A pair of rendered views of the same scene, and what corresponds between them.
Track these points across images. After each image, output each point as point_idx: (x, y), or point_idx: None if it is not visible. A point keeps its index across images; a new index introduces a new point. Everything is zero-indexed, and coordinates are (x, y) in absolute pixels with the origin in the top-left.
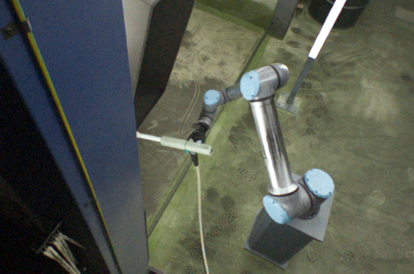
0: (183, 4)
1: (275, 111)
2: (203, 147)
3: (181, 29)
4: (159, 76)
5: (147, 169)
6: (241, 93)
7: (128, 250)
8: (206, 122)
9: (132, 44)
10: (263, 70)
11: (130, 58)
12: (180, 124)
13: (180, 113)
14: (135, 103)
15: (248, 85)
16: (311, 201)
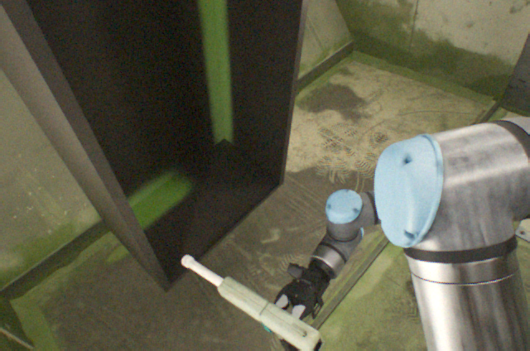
0: (289, 2)
1: (517, 318)
2: (298, 332)
3: (291, 60)
4: (272, 155)
5: (240, 318)
6: None
7: None
8: (328, 263)
9: (7, 28)
10: (465, 136)
11: (36, 77)
12: (316, 243)
13: (320, 223)
14: (225, 198)
15: (395, 189)
16: None
